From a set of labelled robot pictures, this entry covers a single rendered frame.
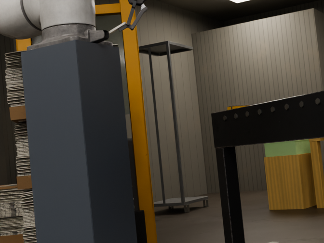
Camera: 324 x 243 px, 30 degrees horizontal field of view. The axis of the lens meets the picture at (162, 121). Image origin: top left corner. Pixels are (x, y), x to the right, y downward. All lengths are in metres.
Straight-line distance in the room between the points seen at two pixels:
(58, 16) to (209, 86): 7.86
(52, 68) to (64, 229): 0.43
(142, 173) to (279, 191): 2.79
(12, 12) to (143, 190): 2.12
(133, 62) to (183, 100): 5.40
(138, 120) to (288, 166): 2.78
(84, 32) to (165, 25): 7.36
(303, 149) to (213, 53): 3.54
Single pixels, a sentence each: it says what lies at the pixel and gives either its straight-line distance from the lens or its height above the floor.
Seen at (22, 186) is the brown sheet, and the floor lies 0.62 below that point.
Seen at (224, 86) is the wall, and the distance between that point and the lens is 9.37.
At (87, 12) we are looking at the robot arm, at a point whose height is 1.09.
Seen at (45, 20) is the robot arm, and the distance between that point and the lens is 1.73.
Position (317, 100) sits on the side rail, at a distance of 1.62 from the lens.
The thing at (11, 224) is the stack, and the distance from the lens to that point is 2.50.
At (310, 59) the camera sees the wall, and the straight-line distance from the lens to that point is 8.92.
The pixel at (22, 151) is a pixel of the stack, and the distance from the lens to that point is 2.08.
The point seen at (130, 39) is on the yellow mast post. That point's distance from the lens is 3.82.
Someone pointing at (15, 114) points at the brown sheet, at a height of 0.85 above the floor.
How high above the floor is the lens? 0.68
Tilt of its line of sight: 3 degrees up
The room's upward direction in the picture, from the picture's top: 6 degrees counter-clockwise
